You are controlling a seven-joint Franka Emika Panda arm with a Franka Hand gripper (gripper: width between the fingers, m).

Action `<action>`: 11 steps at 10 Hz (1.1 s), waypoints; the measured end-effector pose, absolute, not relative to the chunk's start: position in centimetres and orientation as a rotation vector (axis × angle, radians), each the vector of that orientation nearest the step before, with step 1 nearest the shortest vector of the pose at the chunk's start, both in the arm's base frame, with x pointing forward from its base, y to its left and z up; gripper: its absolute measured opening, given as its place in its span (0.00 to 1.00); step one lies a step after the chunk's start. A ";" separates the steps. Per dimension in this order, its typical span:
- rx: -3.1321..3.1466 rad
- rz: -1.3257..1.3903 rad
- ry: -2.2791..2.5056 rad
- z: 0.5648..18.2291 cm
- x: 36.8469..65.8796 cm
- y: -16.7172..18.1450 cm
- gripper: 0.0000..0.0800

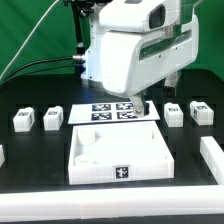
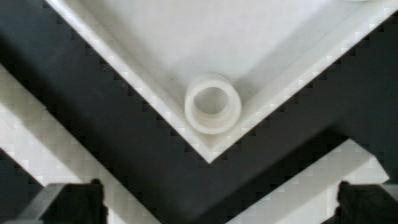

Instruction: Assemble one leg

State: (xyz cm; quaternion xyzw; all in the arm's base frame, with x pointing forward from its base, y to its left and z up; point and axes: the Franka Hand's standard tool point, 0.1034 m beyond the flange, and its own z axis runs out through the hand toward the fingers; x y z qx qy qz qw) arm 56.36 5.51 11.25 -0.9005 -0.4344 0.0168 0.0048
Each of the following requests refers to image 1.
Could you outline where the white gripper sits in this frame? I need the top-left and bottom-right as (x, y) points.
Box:
(101, 15), (199, 118)

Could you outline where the white square tabletop tray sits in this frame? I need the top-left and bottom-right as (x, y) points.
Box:
(68, 121), (174, 185)

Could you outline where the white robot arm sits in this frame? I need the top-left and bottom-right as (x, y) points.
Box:
(82, 0), (199, 117)

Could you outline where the white sheet with markers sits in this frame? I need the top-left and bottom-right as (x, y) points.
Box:
(68, 101), (160, 124)

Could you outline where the white block left edge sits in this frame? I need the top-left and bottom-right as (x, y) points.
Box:
(0, 145), (5, 168)

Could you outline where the black cable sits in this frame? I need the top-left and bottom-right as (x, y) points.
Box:
(0, 55), (86, 84)

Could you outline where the white right fence rail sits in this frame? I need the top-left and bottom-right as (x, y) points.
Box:
(200, 136), (224, 185)

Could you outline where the white fence rail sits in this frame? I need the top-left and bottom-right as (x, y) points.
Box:
(0, 185), (224, 222)
(200, 136), (224, 185)

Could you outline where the grey cable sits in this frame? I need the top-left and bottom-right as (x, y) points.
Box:
(0, 0), (61, 78)

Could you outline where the white front fence rail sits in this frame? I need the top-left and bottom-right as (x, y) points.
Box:
(0, 185), (224, 222)

